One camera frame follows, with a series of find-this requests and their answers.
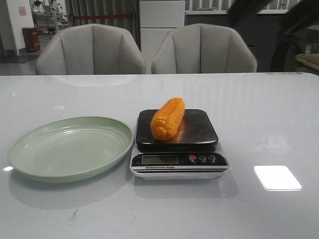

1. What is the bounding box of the orange corn cob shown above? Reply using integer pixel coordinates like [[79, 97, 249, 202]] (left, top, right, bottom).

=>
[[151, 98, 185, 141]]

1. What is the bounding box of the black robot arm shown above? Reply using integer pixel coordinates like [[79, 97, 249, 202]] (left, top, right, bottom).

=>
[[227, 0, 319, 34]]

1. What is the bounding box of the digital kitchen scale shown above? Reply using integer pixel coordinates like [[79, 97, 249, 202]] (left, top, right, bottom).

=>
[[130, 109, 231, 180]]

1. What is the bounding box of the right grey upholstered chair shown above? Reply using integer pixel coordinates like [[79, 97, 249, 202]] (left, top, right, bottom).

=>
[[151, 23, 258, 74]]

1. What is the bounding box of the grey upholstered chair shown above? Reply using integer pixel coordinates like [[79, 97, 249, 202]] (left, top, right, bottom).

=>
[[35, 23, 146, 75], [151, 23, 258, 74]]

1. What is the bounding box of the light green plate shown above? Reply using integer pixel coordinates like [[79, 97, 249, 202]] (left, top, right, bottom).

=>
[[9, 117, 134, 183]]

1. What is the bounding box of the left grey upholstered chair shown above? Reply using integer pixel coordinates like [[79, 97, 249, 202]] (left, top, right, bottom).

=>
[[35, 23, 146, 75]]

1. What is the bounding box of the white cabinet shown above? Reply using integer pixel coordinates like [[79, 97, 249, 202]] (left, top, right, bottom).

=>
[[139, 0, 185, 74]]

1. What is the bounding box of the red barrier belt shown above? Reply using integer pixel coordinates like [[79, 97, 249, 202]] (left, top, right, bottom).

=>
[[73, 13, 133, 20]]

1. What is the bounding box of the dark grey counter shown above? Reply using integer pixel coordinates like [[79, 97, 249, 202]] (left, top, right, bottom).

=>
[[184, 9, 319, 73]]

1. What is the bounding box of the dark side table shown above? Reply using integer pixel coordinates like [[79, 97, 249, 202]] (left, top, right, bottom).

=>
[[270, 26, 319, 72]]

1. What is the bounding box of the red trash bin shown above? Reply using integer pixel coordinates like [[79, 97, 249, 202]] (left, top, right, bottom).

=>
[[22, 27, 40, 52]]

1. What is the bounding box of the tan cushion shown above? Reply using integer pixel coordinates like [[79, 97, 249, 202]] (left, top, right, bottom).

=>
[[296, 53, 319, 75]]

